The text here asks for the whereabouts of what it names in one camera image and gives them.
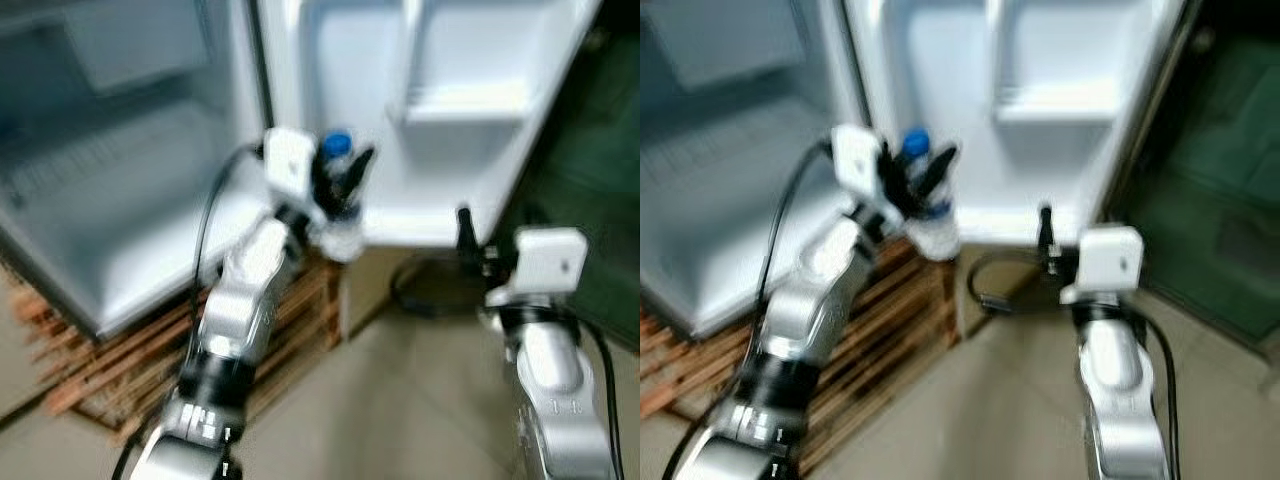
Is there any clear water bottle blue cap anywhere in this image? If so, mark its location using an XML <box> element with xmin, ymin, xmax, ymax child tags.
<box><xmin>898</xmin><ymin>128</ymin><xmax>963</xmax><ymax>263</ymax></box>
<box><xmin>315</xmin><ymin>130</ymin><xmax>369</xmax><ymax>263</ymax></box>

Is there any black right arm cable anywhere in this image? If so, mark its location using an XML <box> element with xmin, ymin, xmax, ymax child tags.
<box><xmin>965</xmin><ymin>250</ymin><xmax>1183</xmax><ymax>473</ymax></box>
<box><xmin>388</xmin><ymin>253</ymin><xmax>626</xmax><ymax>473</ymax></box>

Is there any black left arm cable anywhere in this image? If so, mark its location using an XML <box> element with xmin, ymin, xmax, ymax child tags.
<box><xmin>192</xmin><ymin>145</ymin><xmax>267</xmax><ymax>301</ymax></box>
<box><xmin>755</xmin><ymin>140</ymin><xmax>837</xmax><ymax>301</ymax></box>

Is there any white fridge door shelf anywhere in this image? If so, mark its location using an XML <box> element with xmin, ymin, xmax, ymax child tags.
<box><xmin>395</xmin><ymin>0</ymin><xmax>546</xmax><ymax>126</ymax></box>
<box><xmin>985</xmin><ymin>0</ymin><xmax>1141</xmax><ymax>126</ymax></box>

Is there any wooden wine rack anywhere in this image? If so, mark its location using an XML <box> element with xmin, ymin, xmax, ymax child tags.
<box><xmin>0</xmin><ymin>255</ymin><xmax>341</xmax><ymax>443</ymax></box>
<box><xmin>640</xmin><ymin>240</ymin><xmax>961</xmax><ymax>473</ymax></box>

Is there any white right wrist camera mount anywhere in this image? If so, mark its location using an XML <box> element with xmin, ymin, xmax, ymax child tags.
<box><xmin>485</xmin><ymin>227</ymin><xmax>589</xmax><ymax>311</ymax></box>
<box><xmin>1060</xmin><ymin>225</ymin><xmax>1144</xmax><ymax>306</ymax></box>

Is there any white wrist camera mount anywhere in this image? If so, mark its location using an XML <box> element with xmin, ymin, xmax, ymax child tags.
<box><xmin>263</xmin><ymin>127</ymin><xmax>323</xmax><ymax>211</ymax></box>
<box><xmin>485</xmin><ymin>227</ymin><xmax>589</xmax><ymax>311</ymax></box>
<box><xmin>832</xmin><ymin>124</ymin><xmax>886</xmax><ymax>206</ymax></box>
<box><xmin>1060</xmin><ymin>225</ymin><xmax>1144</xmax><ymax>306</ymax></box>

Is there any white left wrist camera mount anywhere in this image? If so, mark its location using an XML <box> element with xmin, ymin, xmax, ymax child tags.
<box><xmin>263</xmin><ymin>127</ymin><xmax>323</xmax><ymax>211</ymax></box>
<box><xmin>832</xmin><ymin>124</ymin><xmax>886</xmax><ymax>206</ymax></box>

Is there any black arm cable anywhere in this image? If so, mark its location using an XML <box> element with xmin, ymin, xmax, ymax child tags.
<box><xmin>755</xmin><ymin>140</ymin><xmax>837</xmax><ymax>301</ymax></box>
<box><xmin>388</xmin><ymin>253</ymin><xmax>626</xmax><ymax>473</ymax></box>
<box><xmin>965</xmin><ymin>250</ymin><xmax>1183</xmax><ymax>473</ymax></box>
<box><xmin>192</xmin><ymin>145</ymin><xmax>267</xmax><ymax>301</ymax></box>

